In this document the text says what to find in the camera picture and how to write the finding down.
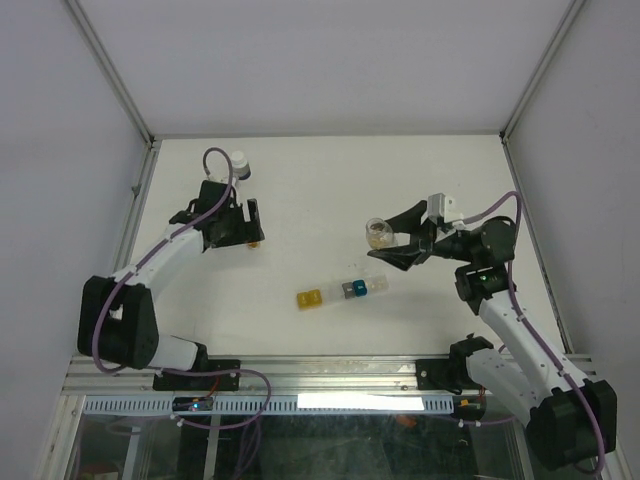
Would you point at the white slotted cable duct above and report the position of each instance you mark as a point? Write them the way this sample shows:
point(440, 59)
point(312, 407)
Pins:
point(312, 403)

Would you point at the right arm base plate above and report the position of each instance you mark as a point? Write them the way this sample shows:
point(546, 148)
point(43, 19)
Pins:
point(457, 374)

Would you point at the weekly pill organizer strip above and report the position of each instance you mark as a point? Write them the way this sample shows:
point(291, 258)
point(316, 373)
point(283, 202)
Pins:
point(338, 283)

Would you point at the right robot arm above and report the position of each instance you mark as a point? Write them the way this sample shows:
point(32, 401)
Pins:
point(569, 419)

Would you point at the clear bottle gold cap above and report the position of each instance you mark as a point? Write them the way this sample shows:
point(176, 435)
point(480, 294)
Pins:
point(379, 234)

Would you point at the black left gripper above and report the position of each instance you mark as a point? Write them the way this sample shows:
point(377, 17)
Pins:
point(249, 231)

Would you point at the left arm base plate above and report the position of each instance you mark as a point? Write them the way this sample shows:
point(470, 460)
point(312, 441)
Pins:
point(217, 372)

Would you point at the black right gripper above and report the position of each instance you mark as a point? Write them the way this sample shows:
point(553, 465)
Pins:
point(408, 222)

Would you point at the aluminium mounting rail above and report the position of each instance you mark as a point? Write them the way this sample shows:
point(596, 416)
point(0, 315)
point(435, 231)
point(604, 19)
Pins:
point(381, 374)

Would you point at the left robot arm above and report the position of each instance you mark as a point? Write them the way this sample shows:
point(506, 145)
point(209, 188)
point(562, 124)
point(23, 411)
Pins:
point(118, 327)

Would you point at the white pill bottle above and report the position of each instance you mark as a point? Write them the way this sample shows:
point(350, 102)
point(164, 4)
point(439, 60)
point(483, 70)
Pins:
point(240, 165)

